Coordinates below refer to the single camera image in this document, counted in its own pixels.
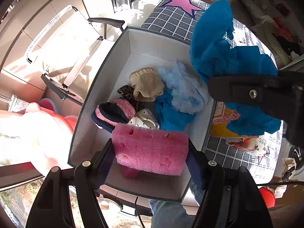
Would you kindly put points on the beige sock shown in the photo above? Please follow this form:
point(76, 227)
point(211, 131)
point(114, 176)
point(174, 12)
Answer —
point(147, 84)

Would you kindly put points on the red plastic stool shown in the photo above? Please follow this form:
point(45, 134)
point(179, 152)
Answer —
point(35, 136)

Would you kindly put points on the orange squirrel snack bag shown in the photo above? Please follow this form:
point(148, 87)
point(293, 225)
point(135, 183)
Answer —
point(257, 146)

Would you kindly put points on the red patterned tissue box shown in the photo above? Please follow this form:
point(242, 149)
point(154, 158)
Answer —
point(222, 116)

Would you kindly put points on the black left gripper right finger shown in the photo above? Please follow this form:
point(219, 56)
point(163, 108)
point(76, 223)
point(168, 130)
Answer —
point(198, 166)

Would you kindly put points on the pink fuzzy sock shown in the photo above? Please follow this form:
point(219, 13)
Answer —
point(108, 114)

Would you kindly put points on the white polka dot scrunchie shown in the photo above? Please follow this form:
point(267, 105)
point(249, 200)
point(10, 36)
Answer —
point(144, 119)

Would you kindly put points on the white folding chair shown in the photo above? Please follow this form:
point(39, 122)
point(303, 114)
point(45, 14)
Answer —
point(71, 56)

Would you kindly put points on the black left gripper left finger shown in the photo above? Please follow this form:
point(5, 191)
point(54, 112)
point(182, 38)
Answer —
point(102, 164)

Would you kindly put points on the grey checked star tablecloth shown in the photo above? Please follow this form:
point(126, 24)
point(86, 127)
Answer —
point(173, 21)

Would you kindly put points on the white sofa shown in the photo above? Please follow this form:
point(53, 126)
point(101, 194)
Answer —
point(279, 25)

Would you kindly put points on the white storage box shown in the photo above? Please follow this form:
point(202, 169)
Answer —
point(136, 48)

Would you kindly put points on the pink sponge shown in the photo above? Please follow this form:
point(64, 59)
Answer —
point(155, 151)

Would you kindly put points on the blue jeans leg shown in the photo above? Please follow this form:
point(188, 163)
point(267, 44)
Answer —
point(169, 214)

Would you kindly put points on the leopard print scrunchie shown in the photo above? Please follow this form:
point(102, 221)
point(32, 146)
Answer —
point(126, 92)

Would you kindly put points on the light blue fluffy cloth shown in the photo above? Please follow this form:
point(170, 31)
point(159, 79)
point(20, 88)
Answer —
point(189, 93)

